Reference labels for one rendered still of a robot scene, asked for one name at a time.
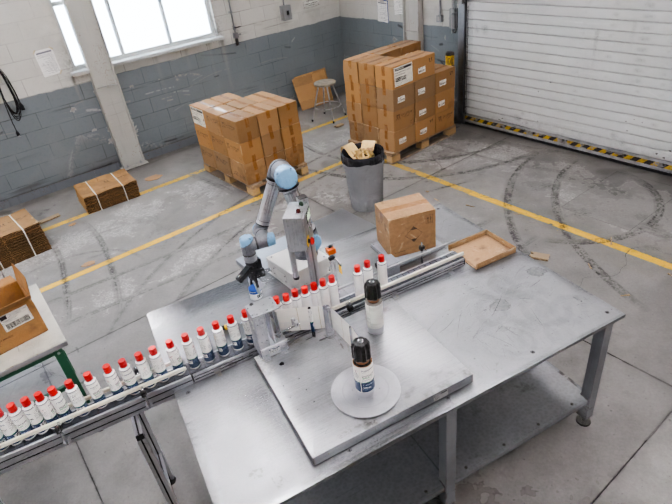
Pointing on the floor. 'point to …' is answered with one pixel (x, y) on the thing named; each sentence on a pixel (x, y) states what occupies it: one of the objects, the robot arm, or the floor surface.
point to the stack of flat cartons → (20, 238)
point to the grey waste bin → (365, 186)
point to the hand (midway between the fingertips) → (254, 290)
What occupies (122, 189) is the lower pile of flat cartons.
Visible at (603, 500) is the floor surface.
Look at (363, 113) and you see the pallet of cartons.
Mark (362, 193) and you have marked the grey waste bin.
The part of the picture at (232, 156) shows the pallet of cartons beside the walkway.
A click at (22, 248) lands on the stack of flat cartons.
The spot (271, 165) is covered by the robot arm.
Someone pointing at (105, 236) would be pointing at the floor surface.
